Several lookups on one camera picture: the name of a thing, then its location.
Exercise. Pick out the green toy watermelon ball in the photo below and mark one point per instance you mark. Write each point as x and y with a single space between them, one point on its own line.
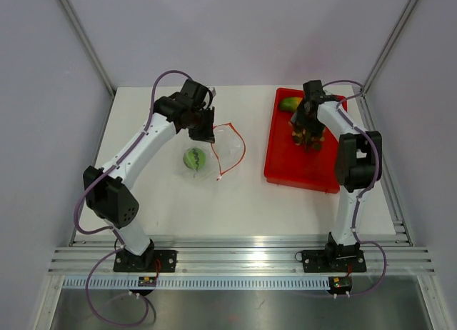
194 158

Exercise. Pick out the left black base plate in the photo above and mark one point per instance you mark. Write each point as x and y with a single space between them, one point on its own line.
162 261

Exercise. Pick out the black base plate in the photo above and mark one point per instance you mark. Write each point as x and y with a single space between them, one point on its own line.
318 261
162 261

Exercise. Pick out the right small circuit board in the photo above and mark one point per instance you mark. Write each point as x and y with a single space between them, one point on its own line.
342 282

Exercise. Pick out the small circuit board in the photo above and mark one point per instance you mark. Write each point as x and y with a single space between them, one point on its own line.
147 281
342 282

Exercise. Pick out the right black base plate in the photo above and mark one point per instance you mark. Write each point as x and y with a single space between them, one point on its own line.
318 261

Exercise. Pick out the clear orange zip top bag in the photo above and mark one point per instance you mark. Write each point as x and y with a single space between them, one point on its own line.
223 156

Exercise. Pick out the left small circuit board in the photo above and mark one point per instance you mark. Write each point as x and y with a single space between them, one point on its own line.
147 281

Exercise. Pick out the aluminium rail frame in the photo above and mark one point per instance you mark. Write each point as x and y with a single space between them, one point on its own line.
243 255

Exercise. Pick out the white slotted cable duct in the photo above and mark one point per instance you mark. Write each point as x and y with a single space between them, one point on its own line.
194 283

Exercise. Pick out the aluminium corner post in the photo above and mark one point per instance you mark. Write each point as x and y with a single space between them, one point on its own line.
397 30
84 40

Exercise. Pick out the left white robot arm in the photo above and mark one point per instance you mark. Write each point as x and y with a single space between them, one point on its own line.
107 189

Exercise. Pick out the brown toy longan bunch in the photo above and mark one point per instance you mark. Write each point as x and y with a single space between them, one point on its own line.
298 139

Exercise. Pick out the green orange toy mango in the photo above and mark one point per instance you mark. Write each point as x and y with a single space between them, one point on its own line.
289 104

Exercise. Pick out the right aluminium corner post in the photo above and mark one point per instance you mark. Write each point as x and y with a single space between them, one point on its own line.
397 30

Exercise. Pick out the left aluminium corner post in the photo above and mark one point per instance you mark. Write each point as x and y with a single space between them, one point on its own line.
84 40

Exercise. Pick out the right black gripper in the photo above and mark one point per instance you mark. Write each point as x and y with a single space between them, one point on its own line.
298 116

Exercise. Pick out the red plastic tray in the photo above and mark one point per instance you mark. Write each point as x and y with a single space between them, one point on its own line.
291 165

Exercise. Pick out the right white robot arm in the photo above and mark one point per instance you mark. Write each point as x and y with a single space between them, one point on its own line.
357 169

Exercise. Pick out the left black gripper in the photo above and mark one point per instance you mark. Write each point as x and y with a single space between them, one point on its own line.
206 135

